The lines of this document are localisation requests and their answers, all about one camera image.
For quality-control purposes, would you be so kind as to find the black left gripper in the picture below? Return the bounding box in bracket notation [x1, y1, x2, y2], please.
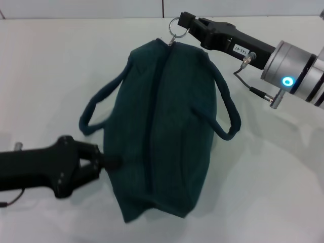
[0, 135, 123, 199]

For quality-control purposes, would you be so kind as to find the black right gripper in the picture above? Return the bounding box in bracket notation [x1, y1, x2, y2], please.
[177, 11, 277, 70]

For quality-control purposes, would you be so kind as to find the teal insulated lunch bag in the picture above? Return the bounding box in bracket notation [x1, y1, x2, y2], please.
[78, 16, 242, 224]

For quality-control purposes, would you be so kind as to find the dark left gripper cable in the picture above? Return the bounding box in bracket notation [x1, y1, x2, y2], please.
[0, 189, 26, 209]

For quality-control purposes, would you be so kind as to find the grey right gripper cable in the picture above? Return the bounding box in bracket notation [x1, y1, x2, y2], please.
[232, 51, 286, 109]

